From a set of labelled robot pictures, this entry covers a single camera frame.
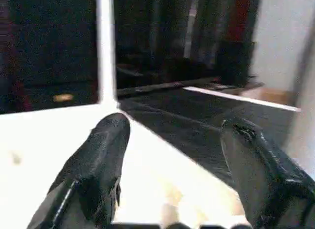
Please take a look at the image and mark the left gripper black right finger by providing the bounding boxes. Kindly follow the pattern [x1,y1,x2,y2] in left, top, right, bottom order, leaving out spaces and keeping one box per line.
[220,116,315,229]

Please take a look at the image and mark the black box gold label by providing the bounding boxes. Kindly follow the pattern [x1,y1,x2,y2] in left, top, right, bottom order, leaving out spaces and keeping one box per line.
[0,0,99,114]

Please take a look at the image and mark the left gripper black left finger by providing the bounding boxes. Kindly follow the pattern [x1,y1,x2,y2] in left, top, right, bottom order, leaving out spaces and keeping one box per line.
[26,112,131,229]

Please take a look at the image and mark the white flat board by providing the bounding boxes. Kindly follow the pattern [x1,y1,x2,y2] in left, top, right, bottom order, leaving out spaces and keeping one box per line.
[183,85,302,113]

